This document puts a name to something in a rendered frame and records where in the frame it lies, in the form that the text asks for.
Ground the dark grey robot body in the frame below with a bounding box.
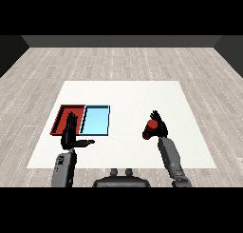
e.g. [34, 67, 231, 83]
[92, 168, 151, 188]

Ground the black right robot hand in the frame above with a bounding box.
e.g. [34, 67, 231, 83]
[149, 109, 169, 139]

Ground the red shallow open box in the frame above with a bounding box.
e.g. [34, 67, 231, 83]
[49, 104, 86, 137]

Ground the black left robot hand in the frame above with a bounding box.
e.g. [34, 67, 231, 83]
[60, 110, 96, 151]

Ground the light blue shallow open box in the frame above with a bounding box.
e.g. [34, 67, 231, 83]
[79, 105, 111, 137]

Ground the red can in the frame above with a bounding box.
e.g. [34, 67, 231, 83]
[141, 119, 159, 141]

